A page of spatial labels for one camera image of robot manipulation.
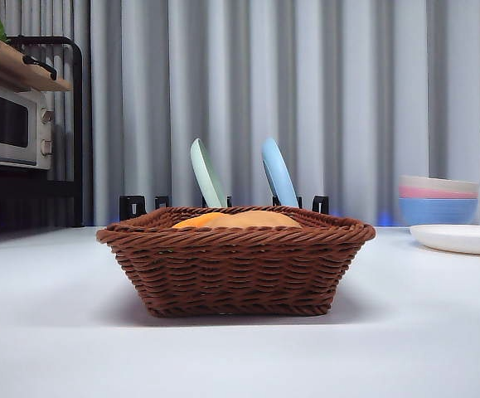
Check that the tan potato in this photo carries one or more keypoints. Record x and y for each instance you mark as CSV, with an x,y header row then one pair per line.
x,y
260,219

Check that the orange corn cob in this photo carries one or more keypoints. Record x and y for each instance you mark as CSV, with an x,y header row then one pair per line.
x,y
194,221

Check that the brown wicker basket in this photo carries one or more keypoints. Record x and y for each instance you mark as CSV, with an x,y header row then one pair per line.
x,y
235,269

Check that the pale green plate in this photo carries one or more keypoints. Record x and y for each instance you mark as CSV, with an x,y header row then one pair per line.
x,y
206,178

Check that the pale blue plate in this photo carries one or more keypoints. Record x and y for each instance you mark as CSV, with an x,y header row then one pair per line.
x,y
279,174

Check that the black plate rack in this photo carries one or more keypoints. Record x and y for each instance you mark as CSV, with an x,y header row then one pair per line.
x,y
128,205

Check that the grey pleated curtain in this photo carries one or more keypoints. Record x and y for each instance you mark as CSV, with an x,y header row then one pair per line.
x,y
347,83

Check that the pink bowl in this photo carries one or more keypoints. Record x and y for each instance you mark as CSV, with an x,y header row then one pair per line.
x,y
430,193

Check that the blue bowl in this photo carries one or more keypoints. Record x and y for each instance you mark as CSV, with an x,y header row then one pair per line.
x,y
438,209

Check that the cream bowl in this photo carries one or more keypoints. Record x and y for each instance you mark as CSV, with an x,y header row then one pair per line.
x,y
438,182

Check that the white flat plate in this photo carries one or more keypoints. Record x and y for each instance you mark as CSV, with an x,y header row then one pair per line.
x,y
459,238

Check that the black metal shelf frame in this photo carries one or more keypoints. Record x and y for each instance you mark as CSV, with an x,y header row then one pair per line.
x,y
78,124

